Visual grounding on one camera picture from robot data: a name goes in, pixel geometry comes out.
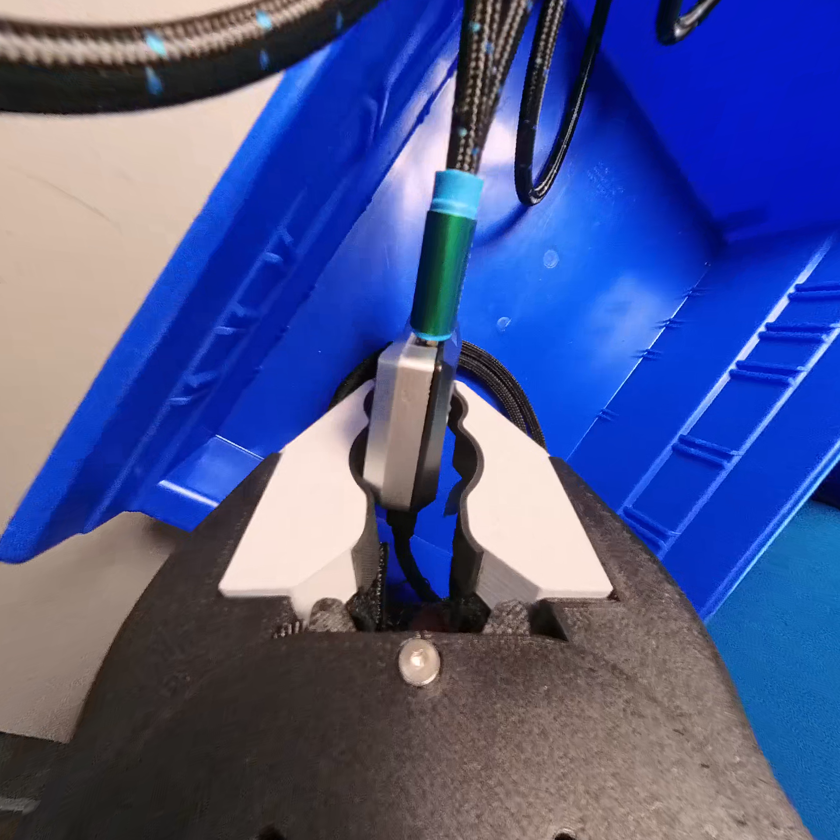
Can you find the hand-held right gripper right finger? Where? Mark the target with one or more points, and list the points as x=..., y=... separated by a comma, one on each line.
x=531, y=525

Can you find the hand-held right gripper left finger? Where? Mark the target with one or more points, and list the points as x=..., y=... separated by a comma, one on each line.
x=295, y=525

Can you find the grey HDMI adapter box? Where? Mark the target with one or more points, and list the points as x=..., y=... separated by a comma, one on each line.
x=394, y=426

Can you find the blue plastic bin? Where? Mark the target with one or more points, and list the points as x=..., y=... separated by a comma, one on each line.
x=590, y=328

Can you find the light blue pad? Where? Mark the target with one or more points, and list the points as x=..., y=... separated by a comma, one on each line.
x=787, y=656

